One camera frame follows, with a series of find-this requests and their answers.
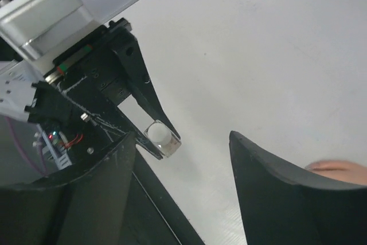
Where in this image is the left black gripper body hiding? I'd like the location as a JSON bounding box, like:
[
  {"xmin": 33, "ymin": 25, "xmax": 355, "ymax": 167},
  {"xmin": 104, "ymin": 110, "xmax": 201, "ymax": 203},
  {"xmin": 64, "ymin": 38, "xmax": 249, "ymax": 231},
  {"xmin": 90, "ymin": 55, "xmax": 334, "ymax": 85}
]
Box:
[{"xmin": 42, "ymin": 18, "xmax": 135, "ymax": 119}]

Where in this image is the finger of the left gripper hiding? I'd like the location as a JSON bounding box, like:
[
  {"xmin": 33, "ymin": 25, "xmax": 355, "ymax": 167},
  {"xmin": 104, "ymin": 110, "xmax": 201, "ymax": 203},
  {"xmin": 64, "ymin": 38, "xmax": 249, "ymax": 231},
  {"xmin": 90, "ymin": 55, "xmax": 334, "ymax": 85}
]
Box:
[
  {"xmin": 108, "ymin": 34, "xmax": 179, "ymax": 138},
  {"xmin": 58, "ymin": 80, "xmax": 163, "ymax": 160}
]

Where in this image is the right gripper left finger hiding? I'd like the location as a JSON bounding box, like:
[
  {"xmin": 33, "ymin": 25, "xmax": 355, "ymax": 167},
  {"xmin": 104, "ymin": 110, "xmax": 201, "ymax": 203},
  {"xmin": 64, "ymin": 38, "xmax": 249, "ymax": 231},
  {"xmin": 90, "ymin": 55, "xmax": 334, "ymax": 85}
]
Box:
[{"xmin": 1, "ymin": 133, "xmax": 136, "ymax": 244}]

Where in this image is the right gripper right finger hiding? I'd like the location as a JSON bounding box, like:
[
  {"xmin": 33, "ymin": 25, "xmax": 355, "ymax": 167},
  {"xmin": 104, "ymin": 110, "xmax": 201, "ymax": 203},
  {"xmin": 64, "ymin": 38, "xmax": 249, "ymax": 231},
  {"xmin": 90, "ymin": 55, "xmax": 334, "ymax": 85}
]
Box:
[{"xmin": 229, "ymin": 131, "xmax": 366, "ymax": 244}]

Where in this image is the clear nail polish bottle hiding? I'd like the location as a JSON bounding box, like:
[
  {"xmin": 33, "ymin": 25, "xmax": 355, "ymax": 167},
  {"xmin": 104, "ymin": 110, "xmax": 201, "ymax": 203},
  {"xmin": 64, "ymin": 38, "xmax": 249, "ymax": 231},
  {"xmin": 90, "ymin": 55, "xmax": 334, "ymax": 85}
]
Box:
[{"xmin": 144, "ymin": 120, "xmax": 182, "ymax": 158}]

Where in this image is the white nail polish cap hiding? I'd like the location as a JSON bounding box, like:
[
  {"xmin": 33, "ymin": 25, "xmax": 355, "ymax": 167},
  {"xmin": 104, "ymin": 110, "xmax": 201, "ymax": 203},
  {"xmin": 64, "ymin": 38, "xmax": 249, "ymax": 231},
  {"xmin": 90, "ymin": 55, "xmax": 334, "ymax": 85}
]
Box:
[{"xmin": 147, "ymin": 123, "xmax": 171, "ymax": 144}]

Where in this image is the mannequin hand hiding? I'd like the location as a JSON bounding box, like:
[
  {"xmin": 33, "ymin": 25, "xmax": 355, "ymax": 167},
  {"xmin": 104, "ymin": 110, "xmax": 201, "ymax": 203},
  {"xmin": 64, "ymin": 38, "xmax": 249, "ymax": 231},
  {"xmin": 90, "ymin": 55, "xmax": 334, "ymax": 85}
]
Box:
[{"xmin": 305, "ymin": 160, "xmax": 366, "ymax": 186}]

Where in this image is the left white cable duct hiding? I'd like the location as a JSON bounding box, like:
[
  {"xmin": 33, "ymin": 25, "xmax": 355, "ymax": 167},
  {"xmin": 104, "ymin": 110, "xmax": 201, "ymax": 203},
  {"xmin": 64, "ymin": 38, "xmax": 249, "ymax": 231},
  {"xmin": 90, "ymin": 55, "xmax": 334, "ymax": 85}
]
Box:
[{"xmin": 33, "ymin": 129, "xmax": 72, "ymax": 170}]

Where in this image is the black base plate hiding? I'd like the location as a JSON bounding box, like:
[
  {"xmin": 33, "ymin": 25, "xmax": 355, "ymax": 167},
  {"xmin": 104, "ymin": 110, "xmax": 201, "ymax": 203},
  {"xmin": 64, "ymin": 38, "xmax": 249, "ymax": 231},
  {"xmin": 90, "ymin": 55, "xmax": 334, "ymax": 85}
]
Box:
[{"xmin": 65, "ymin": 112, "xmax": 206, "ymax": 245}]

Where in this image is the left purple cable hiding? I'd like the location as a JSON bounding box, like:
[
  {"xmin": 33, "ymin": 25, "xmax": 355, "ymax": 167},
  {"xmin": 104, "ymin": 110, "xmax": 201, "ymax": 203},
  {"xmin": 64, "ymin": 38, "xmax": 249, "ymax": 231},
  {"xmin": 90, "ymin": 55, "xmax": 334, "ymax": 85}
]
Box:
[{"xmin": 5, "ymin": 117, "xmax": 48, "ymax": 176}]

